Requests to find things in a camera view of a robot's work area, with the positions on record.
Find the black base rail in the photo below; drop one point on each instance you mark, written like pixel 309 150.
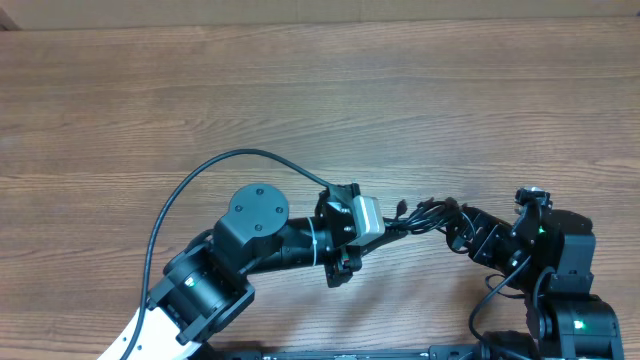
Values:
pixel 434 352

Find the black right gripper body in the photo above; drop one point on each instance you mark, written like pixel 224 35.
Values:
pixel 495 250

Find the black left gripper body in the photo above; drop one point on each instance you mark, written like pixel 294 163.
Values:
pixel 340 264

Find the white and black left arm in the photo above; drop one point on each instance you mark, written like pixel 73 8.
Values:
pixel 205 287

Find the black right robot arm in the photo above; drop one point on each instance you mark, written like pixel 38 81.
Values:
pixel 547 255

